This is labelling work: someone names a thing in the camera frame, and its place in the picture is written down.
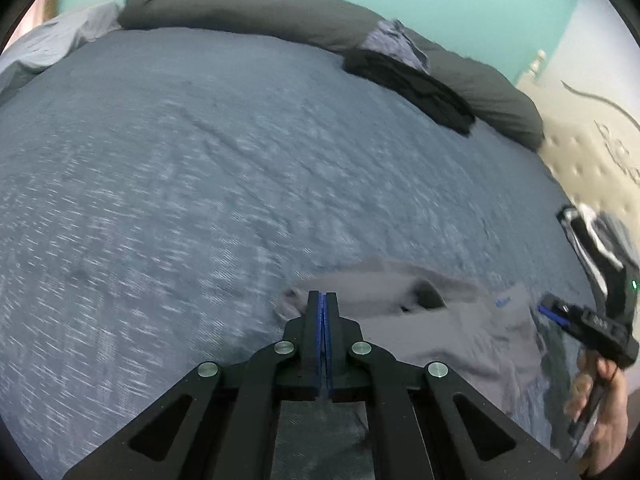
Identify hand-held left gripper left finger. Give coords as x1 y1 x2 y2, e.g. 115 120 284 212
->
62 290 326 480

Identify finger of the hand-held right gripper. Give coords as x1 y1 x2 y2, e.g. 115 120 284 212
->
537 294 583 333

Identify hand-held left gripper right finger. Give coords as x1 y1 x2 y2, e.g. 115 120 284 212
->
325 291 581 480

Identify grey boxer shorts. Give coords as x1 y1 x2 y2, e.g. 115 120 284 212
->
275 257 551 461

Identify stack of folded clothes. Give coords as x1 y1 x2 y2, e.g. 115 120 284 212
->
556 204 640 291

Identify person's right hand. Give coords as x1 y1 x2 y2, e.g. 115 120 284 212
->
564 352 632 478

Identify cream bed headboard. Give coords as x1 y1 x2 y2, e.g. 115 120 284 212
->
515 50 640 241

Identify black garment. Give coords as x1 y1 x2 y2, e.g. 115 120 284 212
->
342 49 476 135

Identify blue patterned shorts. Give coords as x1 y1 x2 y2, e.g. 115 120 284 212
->
360 19 432 73

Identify light grey blanket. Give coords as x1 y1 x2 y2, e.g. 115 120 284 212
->
0 0 123 106

